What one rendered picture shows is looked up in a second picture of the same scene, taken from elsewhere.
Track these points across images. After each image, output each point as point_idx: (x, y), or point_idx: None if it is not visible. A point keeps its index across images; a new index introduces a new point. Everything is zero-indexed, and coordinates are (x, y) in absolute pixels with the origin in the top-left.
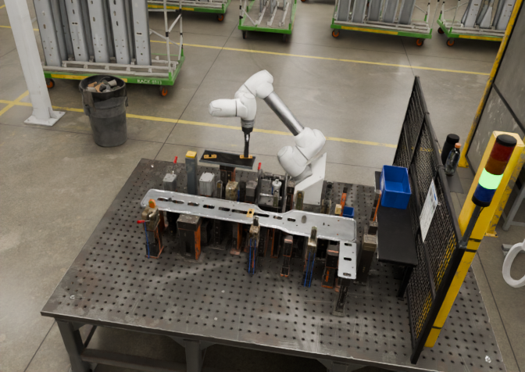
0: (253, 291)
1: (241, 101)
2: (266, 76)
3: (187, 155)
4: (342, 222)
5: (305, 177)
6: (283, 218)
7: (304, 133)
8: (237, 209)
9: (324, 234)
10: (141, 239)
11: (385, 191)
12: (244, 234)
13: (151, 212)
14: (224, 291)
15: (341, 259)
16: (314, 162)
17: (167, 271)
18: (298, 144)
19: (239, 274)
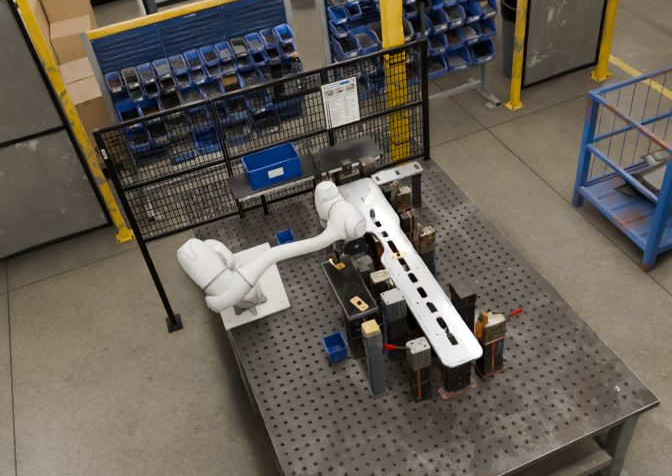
0: (454, 262)
1: (336, 195)
2: (201, 241)
3: (377, 326)
4: (348, 192)
5: None
6: (382, 229)
7: (223, 250)
8: (402, 267)
9: (378, 195)
10: (485, 397)
11: (299, 157)
12: None
13: (492, 314)
14: (476, 280)
15: (401, 175)
16: None
17: None
18: (234, 266)
19: (445, 282)
